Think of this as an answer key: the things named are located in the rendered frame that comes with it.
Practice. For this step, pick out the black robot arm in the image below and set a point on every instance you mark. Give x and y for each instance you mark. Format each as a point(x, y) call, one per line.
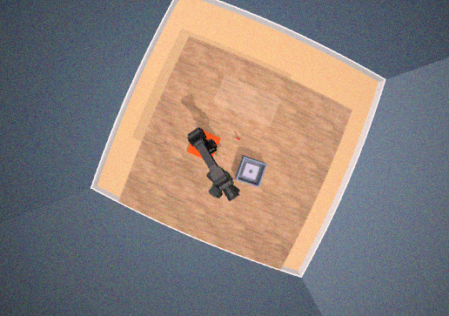
point(222, 180)

